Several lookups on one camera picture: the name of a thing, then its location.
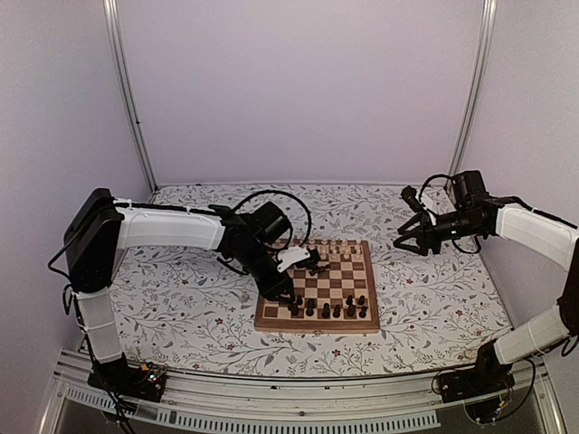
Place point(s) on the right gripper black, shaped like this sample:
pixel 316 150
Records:
pixel 432 243

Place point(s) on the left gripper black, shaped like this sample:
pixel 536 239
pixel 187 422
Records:
pixel 282 285

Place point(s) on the dark piece placed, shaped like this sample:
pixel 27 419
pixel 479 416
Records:
pixel 310 307

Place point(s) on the wooden chess board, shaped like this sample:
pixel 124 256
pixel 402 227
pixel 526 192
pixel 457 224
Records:
pixel 332 286

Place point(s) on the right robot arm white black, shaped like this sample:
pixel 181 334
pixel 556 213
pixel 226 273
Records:
pixel 533 258

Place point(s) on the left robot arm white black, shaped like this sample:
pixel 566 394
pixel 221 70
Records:
pixel 105 226

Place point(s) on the pile of dark pieces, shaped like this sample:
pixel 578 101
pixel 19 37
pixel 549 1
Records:
pixel 318 269

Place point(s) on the row of white pieces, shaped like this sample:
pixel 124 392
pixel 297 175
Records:
pixel 338 250

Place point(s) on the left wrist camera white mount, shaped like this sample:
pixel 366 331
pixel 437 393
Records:
pixel 300 257

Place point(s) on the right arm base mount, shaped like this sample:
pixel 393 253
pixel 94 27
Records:
pixel 486 376

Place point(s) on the front aluminium rail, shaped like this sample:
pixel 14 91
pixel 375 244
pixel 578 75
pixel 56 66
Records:
pixel 195 402

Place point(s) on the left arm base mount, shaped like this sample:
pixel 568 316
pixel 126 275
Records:
pixel 146 382

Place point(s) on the right aluminium frame post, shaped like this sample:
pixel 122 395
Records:
pixel 486 30

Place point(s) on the aluminium frame post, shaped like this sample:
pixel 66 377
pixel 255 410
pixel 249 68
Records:
pixel 486 30
pixel 111 14

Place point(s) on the left aluminium frame post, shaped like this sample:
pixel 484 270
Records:
pixel 111 14

